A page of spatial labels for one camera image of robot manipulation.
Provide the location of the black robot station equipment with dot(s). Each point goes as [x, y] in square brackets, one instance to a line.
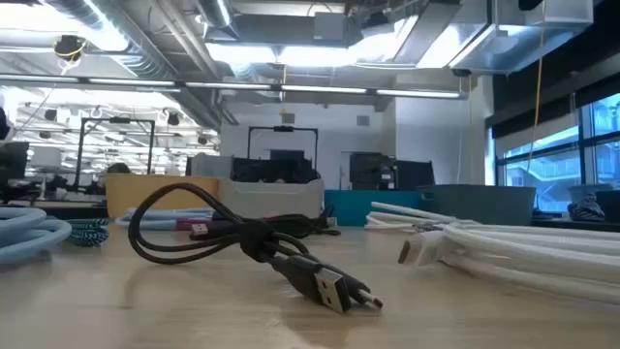
[271, 170]

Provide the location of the clear white plastic bin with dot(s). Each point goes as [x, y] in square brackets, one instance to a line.
[271, 199]

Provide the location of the teal plastic bin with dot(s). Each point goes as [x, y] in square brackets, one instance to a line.
[358, 206]

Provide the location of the black equipment rack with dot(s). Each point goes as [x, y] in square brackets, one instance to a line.
[387, 172]

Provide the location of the long ceiling light fixture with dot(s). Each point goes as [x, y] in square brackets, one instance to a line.
[319, 89]

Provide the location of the grey box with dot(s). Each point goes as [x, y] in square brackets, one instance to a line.
[208, 166]

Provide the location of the yellow plastic bin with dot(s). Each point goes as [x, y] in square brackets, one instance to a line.
[160, 194]

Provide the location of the grey plastic bin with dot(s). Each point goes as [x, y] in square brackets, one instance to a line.
[479, 203]

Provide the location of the person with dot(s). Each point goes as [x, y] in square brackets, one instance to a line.
[118, 168]

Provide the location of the large window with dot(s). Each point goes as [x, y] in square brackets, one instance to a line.
[547, 169]

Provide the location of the black ceiling device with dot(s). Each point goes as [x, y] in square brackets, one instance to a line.
[69, 47]

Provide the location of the striped cloth bundle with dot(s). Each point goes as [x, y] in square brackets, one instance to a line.
[586, 209]

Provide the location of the grey storage tub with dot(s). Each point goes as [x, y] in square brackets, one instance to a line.
[588, 190]

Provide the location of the black monitor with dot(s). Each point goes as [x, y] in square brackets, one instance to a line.
[13, 160]

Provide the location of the black gantry frame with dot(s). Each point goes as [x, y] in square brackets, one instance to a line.
[283, 129]
[118, 119]

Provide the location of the silver ventilation duct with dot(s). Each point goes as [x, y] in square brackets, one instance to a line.
[484, 48]

